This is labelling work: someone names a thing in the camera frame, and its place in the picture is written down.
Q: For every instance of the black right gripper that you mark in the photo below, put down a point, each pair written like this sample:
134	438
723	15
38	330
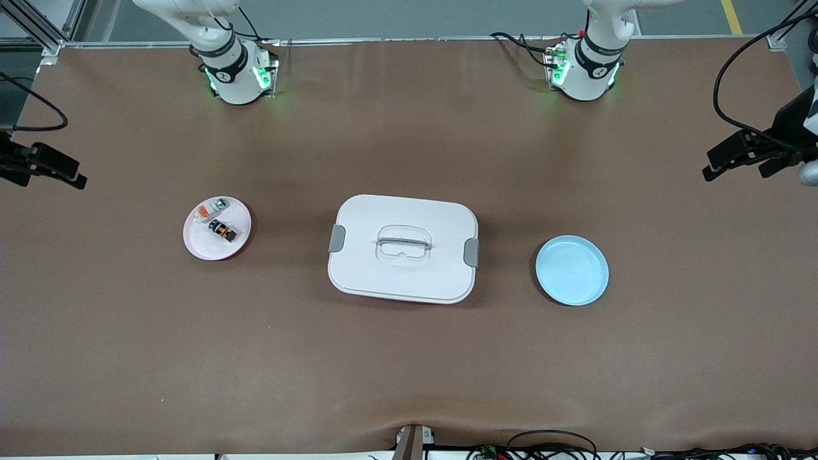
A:
7	158

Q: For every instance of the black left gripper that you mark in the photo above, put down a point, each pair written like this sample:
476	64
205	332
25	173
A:
781	131

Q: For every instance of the orange and black switch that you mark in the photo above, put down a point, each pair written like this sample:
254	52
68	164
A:
223	230

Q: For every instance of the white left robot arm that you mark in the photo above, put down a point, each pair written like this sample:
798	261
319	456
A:
585	80

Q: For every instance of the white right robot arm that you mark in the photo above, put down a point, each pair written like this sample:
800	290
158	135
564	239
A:
236	83

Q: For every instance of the grey box latch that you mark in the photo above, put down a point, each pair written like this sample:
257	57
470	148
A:
471	252

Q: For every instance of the white lidded plastic box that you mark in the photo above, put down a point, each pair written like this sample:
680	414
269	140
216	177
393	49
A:
402	281

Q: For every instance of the pink round plate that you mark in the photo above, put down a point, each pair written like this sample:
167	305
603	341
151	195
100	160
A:
214	246

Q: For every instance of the light blue round plate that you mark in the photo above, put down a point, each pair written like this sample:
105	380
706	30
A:
572	271

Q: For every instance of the aluminium frame post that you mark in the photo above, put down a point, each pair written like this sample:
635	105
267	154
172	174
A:
802	61
45	32

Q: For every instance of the white and orange switch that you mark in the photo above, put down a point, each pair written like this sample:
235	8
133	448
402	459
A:
209	211

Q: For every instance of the silver table edge rail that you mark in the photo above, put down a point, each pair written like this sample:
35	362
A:
415	39

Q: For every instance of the brown camera mount bracket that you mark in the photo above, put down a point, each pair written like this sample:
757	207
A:
409	444

